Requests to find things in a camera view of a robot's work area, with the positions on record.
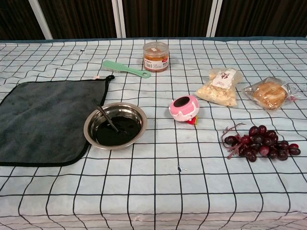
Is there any black spoon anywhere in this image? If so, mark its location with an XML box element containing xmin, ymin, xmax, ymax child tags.
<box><xmin>92</xmin><ymin>101</ymin><xmax>120</xmax><ymax>134</ymax></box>

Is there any silver metal bowl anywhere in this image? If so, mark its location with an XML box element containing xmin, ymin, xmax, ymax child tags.
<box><xmin>83</xmin><ymin>102</ymin><xmax>148</xmax><ymax>151</ymax></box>

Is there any white grid-patterned tablecloth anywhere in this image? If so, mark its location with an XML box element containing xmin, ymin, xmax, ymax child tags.
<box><xmin>0</xmin><ymin>38</ymin><xmax>307</xmax><ymax>230</ymax></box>

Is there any pink white toy cup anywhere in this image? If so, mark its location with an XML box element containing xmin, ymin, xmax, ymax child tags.
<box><xmin>168</xmin><ymin>95</ymin><xmax>201</xmax><ymax>126</ymax></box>

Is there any green plastic brush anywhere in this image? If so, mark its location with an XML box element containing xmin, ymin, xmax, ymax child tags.
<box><xmin>101</xmin><ymin>60</ymin><xmax>152</xmax><ymax>79</ymax></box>

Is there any clear jar with orange contents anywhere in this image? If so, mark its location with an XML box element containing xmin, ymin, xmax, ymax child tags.
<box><xmin>142</xmin><ymin>41</ymin><xmax>170</xmax><ymax>72</ymax></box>

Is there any bag of white snack flakes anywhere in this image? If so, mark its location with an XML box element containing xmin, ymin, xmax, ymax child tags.
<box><xmin>195</xmin><ymin>68</ymin><xmax>243</xmax><ymax>107</ymax></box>

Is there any dark grey towel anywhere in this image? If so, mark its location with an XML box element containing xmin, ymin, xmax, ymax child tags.
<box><xmin>0</xmin><ymin>75</ymin><xmax>115</xmax><ymax>167</ymax></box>

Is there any purple grape bunch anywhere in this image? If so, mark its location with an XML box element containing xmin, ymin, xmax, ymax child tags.
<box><xmin>221</xmin><ymin>123</ymin><xmax>301</xmax><ymax>162</ymax></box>

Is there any wrapped bread bun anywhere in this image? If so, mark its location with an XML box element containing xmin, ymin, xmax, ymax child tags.
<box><xmin>241</xmin><ymin>76</ymin><xmax>305</xmax><ymax>110</ymax></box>

